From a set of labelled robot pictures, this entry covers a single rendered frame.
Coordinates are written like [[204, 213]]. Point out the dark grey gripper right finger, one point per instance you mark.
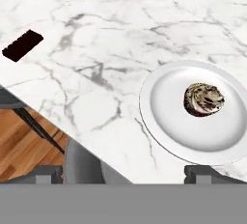
[[197, 173]]

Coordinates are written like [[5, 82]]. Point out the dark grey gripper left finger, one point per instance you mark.
[[48, 173]]

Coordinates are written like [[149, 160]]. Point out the white round plate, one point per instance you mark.
[[199, 112]]

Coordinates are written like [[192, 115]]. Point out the brown swirl cupcake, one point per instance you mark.
[[204, 99]]

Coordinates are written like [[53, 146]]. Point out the dark chocolate bar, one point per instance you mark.
[[22, 45]]

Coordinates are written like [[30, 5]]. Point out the grey upholstered chair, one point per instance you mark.
[[87, 165]]

